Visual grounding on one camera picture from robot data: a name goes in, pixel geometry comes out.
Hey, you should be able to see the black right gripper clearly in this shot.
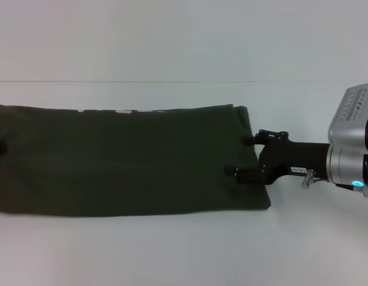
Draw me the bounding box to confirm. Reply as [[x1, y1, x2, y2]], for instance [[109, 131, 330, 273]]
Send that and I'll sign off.
[[223, 129, 331, 186]]

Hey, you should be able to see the dark green t-shirt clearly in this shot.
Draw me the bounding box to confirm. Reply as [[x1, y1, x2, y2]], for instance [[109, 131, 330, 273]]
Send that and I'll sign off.
[[0, 102, 273, 217]]

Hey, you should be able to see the right wrist silver connector stud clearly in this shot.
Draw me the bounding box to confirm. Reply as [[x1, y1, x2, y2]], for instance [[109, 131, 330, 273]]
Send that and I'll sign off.
[[301, 169, 316, 189]]

